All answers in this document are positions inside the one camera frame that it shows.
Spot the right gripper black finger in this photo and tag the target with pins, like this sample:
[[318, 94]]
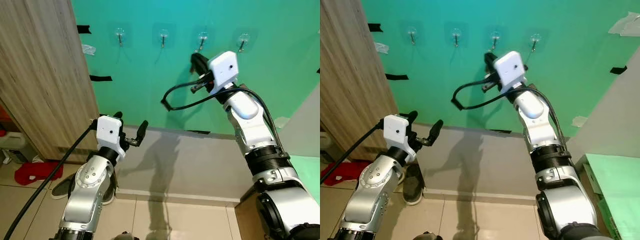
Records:
[[491, 61], [198, 63]]

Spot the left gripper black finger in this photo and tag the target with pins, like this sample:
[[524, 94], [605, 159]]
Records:
[[118, 115], [142, 129], [435, 129], [413, 117]]

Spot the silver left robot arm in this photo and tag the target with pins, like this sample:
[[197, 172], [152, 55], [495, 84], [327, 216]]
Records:
[[87, 185], [372, 185]]

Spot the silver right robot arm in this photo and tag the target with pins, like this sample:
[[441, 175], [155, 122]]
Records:
[[250, 125], [537, 125]]

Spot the black tape strip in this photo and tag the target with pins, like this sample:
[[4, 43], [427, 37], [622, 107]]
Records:
[[375, 27], [396, 76], [500, 131], [83, 29], [200, 132], [100, 78], [618, 70]]

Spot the dark shoe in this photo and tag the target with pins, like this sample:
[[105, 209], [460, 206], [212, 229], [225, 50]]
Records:
[[112, 192], [414, 185]]

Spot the crumpled clear tape piece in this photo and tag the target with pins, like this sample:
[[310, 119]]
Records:
[[282, 121], [381, 47], [88, 49], [580, 121]]

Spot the wooden door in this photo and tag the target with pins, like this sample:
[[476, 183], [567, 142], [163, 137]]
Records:
[[40, 75], [350, 75]]

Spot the beige shoe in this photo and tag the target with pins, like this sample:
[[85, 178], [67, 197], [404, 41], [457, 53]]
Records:
[[62, 189]]

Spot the white plastic jug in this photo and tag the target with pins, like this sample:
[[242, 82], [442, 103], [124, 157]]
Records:
[[12, 145], [325, 142]]

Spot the red cloth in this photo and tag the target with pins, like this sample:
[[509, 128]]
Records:
[[35, 172], [331, 175]]

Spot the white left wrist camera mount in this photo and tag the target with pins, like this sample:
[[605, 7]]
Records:
[[107, 131], [395, 131]]

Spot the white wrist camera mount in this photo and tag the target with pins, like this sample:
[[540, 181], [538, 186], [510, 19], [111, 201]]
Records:
[[224, 67], [511, 67], [395, 131], [107, 131]]

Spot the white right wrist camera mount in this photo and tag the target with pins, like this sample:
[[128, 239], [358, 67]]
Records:
[[511, 67], [224, 67]]

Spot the clear adhesive wall hook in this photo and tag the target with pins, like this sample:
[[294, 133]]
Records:
[[163, 35], [202, 36], [456, 35], [495, 36], [536, 37], [244, 37], [120, 34], [412, 33]]

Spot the green wall backdrop sheet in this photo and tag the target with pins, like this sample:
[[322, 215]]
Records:
[[150, 90], [440, 97]]

